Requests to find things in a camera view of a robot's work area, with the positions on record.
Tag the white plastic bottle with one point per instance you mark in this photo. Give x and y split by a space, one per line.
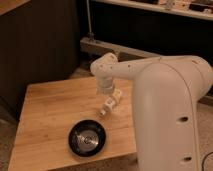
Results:
111 102

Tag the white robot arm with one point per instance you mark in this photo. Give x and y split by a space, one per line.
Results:
165 93

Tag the wooden table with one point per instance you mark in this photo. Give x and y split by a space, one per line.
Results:
50 111

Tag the black ceramic bowl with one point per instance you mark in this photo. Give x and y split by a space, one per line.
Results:
87 138

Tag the metal pole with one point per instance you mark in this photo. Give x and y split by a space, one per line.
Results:
90 32

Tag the wooden shelf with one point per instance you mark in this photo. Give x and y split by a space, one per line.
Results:
168 7

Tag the grey metal beam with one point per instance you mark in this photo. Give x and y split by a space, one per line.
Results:
99 48

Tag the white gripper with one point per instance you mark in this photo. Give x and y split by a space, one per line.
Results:
105 86

